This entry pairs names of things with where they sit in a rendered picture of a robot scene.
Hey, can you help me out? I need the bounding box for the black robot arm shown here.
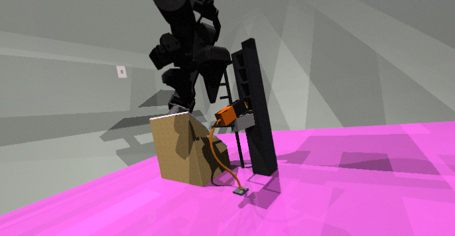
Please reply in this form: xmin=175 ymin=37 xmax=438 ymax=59
xmin=149 ymin=0 xmax=221 ymax=115

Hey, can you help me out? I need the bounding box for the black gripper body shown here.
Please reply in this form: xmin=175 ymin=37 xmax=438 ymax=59
xmin=161 ymin=30 xmax=231 ymax=84

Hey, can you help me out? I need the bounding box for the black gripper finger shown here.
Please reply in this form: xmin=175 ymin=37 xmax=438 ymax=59
xmin=196 ymin=64 xmax=228 ymax=103
xmin=166 ymin=80 xmax=192 ymax=109

